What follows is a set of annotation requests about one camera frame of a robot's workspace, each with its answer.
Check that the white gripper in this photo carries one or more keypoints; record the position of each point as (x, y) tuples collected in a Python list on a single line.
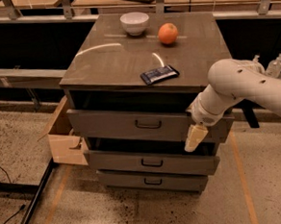
[(201, 115)]

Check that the grey top drawer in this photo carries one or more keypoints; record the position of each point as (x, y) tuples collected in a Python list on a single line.
[(131, 125)]

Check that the grey drawer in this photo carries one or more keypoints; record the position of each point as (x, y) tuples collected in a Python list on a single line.
[(153, 181), (131, 125), (152, 163)]

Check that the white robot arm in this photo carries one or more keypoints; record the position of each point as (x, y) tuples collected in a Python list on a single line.
[(230, 81)]

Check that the grey drawer cabinet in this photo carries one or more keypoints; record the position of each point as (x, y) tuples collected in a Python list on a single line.
[(105, 75)]

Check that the grey bottom drawer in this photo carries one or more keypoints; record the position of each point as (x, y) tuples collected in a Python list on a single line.
[(153, 181)]

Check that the grey middle drawer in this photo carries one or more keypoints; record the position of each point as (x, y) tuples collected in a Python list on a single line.
[(152, 163)]

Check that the dark blue snack packet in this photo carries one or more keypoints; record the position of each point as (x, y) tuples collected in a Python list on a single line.
[(159, 74)]

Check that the clear sanitizer bottle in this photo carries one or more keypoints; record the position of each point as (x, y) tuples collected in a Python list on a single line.
[(274, 67), (256, 60)]

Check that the orange fruit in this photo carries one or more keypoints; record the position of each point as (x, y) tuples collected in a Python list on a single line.
[(168, 33)]

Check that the white ceramic bowl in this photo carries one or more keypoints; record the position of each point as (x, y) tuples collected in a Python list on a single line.
[(134, 23)]

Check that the brown cardboard box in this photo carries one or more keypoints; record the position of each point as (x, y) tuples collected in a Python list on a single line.
[(66, 147)]

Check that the black metal stand leg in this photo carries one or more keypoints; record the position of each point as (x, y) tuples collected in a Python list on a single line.
[(38, 192)]

